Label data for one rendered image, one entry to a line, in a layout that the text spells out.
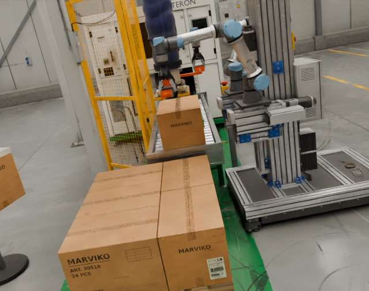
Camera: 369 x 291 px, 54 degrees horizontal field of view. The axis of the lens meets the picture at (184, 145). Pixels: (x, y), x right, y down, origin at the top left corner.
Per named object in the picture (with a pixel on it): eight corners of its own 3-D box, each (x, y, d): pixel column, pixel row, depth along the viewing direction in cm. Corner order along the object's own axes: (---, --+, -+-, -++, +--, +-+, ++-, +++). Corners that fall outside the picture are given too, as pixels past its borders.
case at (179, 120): (166, 136, 392) (159, 100, 379) (202, 130, 391) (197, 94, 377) (164, 156, 336) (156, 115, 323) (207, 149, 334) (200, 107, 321)
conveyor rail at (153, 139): (160, 113, 557) (157, 101, 551) (163, 112, 557) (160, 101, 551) (150, 174, 339) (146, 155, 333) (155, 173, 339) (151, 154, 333)
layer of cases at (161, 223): (108, 211, 340) (97, 172, 327) (213, 194, 337) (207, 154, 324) (75, 306, 227) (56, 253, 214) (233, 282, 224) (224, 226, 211)
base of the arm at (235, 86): (244, 86, 330) (243, 75, 327) (248, 89, 316) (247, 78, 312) (228, 89, 330) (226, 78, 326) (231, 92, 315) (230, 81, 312)
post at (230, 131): (233, 173, 406) (220, 85, 373) (238, 172, 406) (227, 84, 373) (233, 176, 399) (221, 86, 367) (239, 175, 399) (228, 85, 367)
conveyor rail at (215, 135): (201, 106, 555) (200, 94, 549) (205, 105, 555) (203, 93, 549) (219, 163, 337) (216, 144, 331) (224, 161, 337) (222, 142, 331)
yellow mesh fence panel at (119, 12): (105, 174, 470) (61, 2, 401) (111, 170, 477) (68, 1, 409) (156, 183, 417) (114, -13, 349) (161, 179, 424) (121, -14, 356)
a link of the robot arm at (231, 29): (264, 82, 268) (228, 16, 247) (274, 85, 254) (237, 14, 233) (250, 92, 267) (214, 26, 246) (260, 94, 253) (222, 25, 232)
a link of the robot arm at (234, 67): (233, 80, 313) (230, 64, 308) (227, 78, 325) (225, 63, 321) (245, 78, 315) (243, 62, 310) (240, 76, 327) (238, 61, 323)
